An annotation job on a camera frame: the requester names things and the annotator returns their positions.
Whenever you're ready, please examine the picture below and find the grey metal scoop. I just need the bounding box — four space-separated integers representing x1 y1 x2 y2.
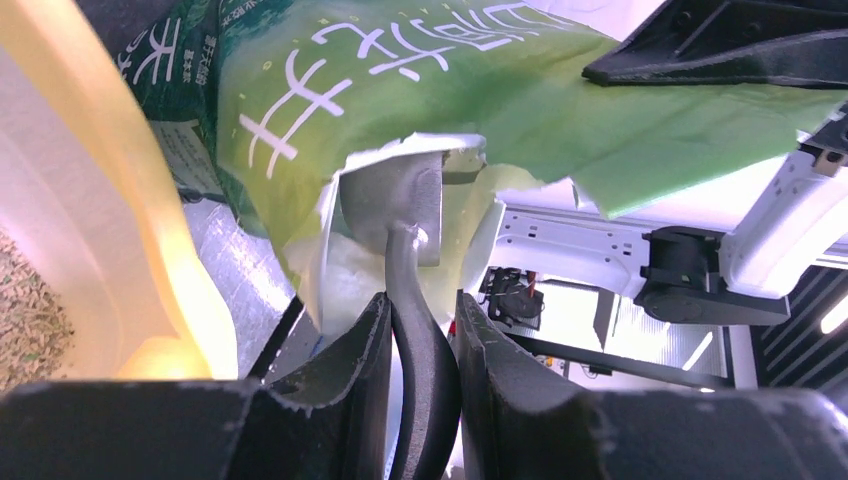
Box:
339 152 462 479

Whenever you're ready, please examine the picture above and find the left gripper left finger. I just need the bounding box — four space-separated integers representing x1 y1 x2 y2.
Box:
1 293 392 479

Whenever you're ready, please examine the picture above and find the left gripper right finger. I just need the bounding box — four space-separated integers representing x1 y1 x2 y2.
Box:
455 292 847 479

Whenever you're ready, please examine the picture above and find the green litter bag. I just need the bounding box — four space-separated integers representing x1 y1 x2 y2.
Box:
115 1 847 323

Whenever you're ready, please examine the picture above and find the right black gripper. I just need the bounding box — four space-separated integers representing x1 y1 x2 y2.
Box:
582 0 847 177

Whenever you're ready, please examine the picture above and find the yellow litter box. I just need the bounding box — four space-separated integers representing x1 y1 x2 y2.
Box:
1 1 239 390

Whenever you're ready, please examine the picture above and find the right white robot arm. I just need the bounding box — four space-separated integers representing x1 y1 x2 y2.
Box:
473 1 847 326

